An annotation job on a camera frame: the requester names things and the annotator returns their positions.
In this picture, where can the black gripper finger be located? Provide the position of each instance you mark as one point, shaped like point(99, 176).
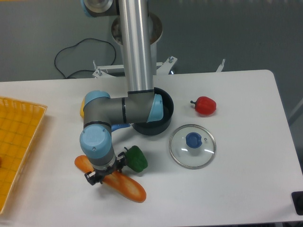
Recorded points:
point(121, 161)
point(93, 177)

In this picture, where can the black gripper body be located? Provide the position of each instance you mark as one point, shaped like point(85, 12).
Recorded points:
point(108, 168)

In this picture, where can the long orange bread loaf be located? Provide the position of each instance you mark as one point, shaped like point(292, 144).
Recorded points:
point(121, 183)

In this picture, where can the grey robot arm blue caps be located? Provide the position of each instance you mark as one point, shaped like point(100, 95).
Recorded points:
point(141, 105)

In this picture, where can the green bell pepper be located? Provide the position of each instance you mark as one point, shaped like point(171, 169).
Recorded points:
point(135, 159)

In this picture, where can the yellow bell pepper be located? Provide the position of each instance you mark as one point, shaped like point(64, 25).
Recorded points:
point(82, 108)

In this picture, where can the glass lid blue knob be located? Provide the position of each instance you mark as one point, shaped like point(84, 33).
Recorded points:
point(192, 146)

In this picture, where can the yellow plastic basket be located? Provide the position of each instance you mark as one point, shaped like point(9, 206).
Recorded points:
point(19, 122)

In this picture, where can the red bell pepper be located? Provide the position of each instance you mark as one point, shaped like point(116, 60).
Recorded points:
point(204, 105)

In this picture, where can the black device table corner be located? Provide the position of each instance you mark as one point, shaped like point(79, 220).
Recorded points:
point(297, 198)

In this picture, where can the dark pot blue handle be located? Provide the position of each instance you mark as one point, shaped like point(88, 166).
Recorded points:
point(156, 127)

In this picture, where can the white metal mounting frame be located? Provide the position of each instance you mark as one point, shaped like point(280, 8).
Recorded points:
point(162, 68)

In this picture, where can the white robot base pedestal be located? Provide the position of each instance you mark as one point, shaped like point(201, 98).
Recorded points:
point(155, 33)

